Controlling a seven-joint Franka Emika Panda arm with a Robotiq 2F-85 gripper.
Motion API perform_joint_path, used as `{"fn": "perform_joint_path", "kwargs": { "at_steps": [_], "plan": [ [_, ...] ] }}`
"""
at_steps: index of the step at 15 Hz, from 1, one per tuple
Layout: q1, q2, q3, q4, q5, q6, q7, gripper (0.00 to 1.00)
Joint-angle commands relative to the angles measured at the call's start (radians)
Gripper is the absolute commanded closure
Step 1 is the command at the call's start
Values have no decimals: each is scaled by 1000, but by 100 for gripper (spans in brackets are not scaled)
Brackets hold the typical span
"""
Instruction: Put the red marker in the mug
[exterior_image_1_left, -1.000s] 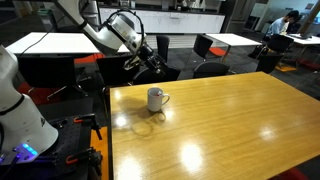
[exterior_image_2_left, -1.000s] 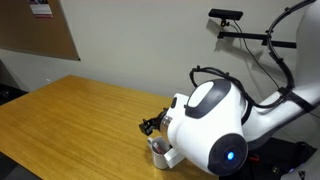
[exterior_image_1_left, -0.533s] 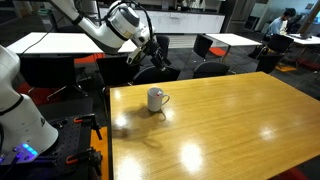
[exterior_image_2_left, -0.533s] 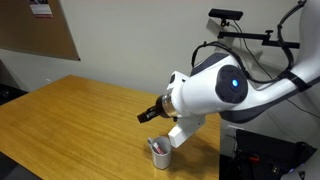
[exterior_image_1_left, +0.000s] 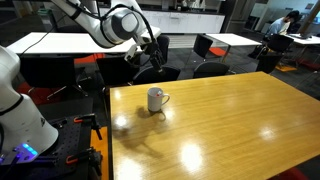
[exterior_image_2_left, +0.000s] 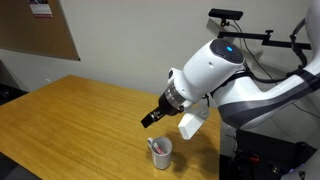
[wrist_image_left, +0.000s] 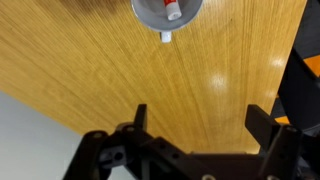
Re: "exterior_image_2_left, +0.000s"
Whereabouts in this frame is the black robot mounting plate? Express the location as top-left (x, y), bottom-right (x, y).
top-left (233, 129), bottom-right (318, 180)

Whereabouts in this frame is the brown cork board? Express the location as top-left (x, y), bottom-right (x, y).
top-left (0, 0), bottom-right (81, 62)

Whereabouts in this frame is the black camera mount rod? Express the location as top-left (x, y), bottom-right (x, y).
top-left (217, 19), bottom-right (313, 51)

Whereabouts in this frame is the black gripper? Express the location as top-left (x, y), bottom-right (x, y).
top-left (140, 92), bottom-right (184, 129)

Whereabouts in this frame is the red marker with white end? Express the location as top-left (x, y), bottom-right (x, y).
top-left (152, 142), bottom-right (166, 156)

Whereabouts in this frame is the white ceramic mug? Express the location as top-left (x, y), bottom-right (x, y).
top-left (147, 135), bottom-right (174, 170)

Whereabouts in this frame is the black stereo camera bar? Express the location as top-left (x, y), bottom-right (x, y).
top-left (208, 8), bottom-right (244, 21)

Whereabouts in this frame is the thin black camera cable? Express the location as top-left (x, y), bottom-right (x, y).
top-left (233, 19), bottom-right (320, 120)

